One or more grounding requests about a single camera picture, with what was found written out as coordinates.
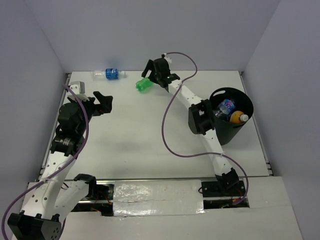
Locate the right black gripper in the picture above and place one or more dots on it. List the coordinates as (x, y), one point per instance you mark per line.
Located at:
(150, 66)

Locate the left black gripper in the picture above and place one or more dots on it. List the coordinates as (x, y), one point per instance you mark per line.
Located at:
(105, 106)

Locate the green plastic bottle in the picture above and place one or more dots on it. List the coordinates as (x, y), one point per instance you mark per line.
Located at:
(144, 85)

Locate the clear bottle blue label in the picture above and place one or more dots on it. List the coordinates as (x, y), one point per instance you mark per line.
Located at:
(109, 74)

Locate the clear bottle blue cap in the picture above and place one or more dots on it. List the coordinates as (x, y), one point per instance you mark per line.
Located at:
(225, 108)

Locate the orange juice bottle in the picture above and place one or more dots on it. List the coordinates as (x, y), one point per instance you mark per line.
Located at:
(238, 117)

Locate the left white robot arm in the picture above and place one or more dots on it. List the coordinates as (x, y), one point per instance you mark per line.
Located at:
(44, 214)

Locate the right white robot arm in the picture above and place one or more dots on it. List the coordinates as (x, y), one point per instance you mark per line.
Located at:
(201, 121)

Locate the black plastic bin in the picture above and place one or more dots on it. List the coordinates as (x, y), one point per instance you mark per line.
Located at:
(224, 129)

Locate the silver foil strip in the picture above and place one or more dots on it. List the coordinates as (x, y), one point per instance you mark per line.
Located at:
(157, 198)

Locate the white foam board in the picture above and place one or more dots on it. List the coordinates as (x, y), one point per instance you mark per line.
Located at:
(269, 216)

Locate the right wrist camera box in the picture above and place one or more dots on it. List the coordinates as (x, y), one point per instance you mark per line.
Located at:
(167, 58)

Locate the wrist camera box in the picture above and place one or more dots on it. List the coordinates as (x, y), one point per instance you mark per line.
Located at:
(167, 58)
(78, 88)

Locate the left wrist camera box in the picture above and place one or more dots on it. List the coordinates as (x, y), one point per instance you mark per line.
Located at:
(78, 88)

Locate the aluminium rail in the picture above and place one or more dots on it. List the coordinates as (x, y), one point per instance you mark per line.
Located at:
(105, 180)

